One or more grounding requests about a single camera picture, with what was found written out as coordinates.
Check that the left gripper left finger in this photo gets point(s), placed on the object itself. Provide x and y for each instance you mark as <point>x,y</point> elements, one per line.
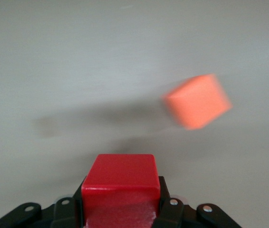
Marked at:
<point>63,213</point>

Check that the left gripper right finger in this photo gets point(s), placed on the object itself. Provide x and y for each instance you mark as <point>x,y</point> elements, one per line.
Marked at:
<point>175,213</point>

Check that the orange cube block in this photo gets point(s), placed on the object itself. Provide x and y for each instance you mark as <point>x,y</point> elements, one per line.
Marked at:
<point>197,102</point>

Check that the red cube block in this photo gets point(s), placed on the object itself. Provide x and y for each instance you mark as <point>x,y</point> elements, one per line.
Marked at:
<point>121,180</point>

